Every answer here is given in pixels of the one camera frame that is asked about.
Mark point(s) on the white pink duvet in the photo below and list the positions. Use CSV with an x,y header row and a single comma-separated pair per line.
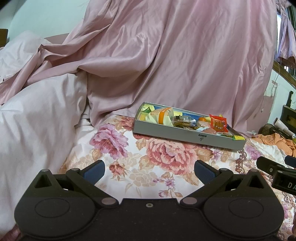
x,y
37,132

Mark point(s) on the dark wrapped candy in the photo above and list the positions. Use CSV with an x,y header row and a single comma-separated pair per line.
x,y
183,121

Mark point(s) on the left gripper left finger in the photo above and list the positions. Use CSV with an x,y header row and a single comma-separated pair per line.
x,y
85,181

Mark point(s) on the dark wooden furniture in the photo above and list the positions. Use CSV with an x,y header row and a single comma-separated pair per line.
x,y
288,113

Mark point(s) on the orange white snack packet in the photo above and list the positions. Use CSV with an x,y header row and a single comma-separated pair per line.
x,y
162,116

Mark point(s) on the red spicy snack packet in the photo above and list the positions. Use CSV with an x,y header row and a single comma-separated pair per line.
x,y
218,123

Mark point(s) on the pink satin curtain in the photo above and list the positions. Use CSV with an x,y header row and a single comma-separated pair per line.
x,y
210,57

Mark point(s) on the grey cardboard tray box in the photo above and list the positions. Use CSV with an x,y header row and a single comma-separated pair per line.
x,y
179,134

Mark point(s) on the clear pink biscuit pack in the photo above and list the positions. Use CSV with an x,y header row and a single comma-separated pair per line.
x,y
205,127

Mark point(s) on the orange cloth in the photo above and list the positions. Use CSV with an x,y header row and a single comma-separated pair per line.
x,y
286,145

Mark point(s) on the floral bed sheet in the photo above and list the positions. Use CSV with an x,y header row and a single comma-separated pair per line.
x,y
139,166

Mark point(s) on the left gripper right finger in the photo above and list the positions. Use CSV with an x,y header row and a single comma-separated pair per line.
x,y
212,179

